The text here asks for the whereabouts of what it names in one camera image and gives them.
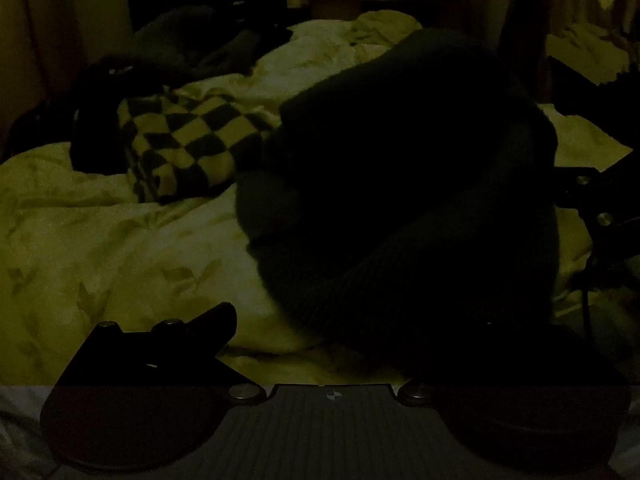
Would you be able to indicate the dark knit sweater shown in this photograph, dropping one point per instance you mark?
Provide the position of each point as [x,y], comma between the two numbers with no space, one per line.
[410,200]

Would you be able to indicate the checkered fleece cloth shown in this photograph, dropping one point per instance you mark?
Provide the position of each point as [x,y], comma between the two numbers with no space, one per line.
[195,140]

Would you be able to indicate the dark clothes pile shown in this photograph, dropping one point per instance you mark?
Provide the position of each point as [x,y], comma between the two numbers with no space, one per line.
[180,45]

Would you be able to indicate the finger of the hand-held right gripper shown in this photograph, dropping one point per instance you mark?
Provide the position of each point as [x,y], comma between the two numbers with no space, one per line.
[595,195]

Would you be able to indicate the pale floral duvet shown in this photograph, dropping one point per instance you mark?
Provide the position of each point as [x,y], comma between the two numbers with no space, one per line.
[115,255]

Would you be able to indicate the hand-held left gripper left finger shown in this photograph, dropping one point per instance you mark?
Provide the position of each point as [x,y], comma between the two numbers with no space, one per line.
[222,327]

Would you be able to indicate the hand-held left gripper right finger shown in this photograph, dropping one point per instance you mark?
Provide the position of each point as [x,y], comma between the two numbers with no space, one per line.
[540,355]

